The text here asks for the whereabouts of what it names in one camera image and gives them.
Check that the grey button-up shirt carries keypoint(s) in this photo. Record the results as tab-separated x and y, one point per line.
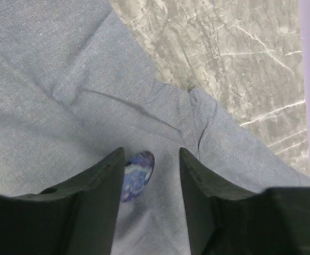
75	85

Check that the blue round brooch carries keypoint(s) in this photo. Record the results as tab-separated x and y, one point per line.
137	173

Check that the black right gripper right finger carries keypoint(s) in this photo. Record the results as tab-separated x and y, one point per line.
223	218

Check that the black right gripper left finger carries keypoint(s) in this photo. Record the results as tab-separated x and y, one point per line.
77	216

